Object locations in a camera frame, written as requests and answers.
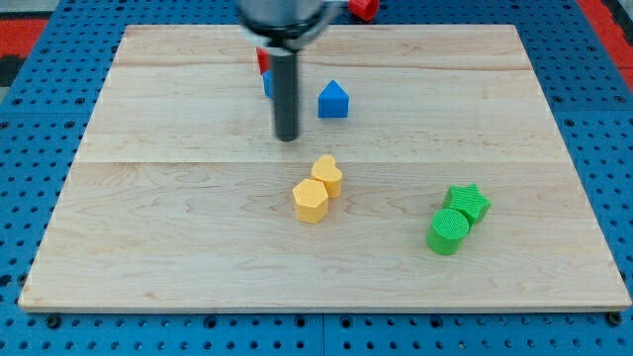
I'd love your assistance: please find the red block behind rod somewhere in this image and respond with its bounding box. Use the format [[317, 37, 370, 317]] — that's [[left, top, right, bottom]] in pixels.
[[256, 47, 270, 74]]

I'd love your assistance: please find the blue block behind rod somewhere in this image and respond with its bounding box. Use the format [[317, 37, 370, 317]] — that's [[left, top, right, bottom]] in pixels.
[[262, 69, 273, 99]]

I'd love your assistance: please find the green star block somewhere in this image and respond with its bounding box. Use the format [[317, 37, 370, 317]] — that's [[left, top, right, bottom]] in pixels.
[[442, 184, 492, 225]]

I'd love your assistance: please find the blue triangle block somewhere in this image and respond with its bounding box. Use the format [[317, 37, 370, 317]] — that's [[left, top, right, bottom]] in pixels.
[[317, 80, 349, 119]]

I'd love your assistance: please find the yellow hexagon block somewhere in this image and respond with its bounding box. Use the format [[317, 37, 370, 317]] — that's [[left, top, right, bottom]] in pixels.
[[292, 179, 329, 223]]

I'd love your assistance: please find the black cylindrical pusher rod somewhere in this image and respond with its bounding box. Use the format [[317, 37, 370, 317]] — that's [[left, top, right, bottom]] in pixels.
[[270, 52, 300, 142]]

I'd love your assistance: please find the green cylinder block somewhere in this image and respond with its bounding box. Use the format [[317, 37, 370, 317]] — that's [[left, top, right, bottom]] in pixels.
[[426, 208, 471, 255]]

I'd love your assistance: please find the wooden board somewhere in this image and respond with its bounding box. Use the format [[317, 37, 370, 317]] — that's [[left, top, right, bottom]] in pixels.
[[19, 25, 631, 313]]

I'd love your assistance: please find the red cylinder at top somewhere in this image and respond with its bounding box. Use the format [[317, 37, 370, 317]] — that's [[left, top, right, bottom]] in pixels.
[[348, 0, 380, 22]]

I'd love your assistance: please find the yellow heart block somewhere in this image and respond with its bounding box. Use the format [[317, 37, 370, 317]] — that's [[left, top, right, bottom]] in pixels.
[[311, 154, 343, 199]]

